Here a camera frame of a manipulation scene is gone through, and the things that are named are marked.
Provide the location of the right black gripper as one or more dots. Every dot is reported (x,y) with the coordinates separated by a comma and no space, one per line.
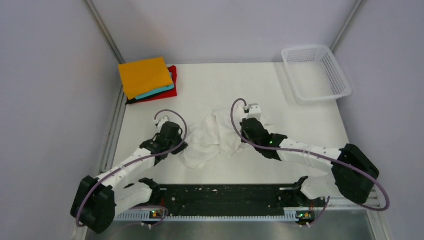
(243,134)

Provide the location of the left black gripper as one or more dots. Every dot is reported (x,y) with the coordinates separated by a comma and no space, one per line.
(183,146)

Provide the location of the white t shirt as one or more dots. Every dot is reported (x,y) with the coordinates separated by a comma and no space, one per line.
(211,138)

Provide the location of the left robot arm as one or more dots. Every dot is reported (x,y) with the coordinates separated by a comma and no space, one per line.
(100,199)

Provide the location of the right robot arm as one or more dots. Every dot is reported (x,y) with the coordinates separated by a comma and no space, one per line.
(348,171)

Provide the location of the red folded t shirt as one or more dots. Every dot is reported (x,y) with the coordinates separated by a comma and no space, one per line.
(171,94)

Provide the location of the teal folded t shirt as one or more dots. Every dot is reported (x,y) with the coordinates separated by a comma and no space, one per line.
(158,91)

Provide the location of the black folded t shirt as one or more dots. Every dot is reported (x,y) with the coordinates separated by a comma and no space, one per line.
(131,101)

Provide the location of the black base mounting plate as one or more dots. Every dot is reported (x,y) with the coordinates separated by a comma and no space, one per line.
(230,200)

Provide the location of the orange folded t shirt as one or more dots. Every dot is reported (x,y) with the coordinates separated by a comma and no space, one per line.
(140,77)

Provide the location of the white plastic basket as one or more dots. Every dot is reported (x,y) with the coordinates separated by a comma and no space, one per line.
(314,74)

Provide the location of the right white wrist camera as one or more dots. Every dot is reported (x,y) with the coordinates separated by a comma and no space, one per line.
(253,111)

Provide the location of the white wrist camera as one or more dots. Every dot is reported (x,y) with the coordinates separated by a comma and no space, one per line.
(160,122)
(253,111)

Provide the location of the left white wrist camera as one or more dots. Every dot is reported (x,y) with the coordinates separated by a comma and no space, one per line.
(160,122)

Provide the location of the left aluminium frame rail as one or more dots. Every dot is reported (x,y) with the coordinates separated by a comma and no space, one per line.
(108,152)

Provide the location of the white slotted cable duct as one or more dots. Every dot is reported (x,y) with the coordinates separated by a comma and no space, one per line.
(139,215)

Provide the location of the left corner metal post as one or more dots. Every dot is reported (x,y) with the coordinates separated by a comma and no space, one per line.
(98,20)

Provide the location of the corner metal post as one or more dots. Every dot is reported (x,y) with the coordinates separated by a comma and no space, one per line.
(350,19)
(98,20)

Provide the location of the right corner metal post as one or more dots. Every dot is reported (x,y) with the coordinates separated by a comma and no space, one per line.
(350,19)

